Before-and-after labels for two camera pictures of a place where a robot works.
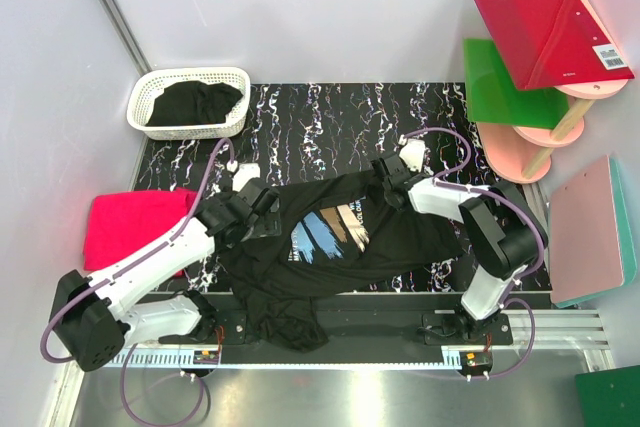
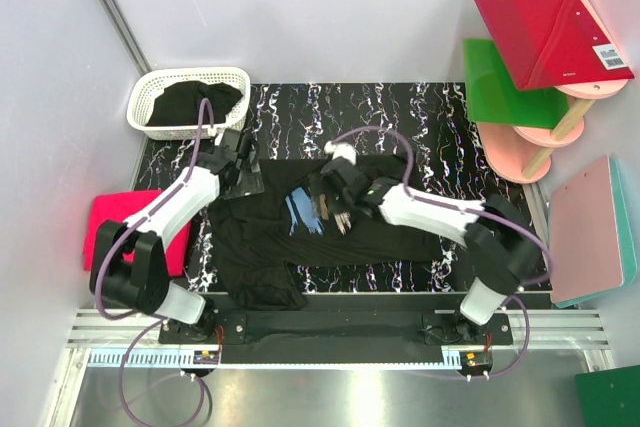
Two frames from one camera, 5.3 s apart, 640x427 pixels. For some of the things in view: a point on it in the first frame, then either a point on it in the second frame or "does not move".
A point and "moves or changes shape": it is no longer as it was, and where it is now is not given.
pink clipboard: (585, 254) does not move
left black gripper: (263, 201) to (245, 167)
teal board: (626, 240) does not move
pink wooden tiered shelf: (523, 153) does not move
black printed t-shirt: (328, 238) moves or changes shape
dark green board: (610, 397) does not move
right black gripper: (386, 175) to (329, 192)
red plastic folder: (550, 37) does not move
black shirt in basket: (193, 103) does not move
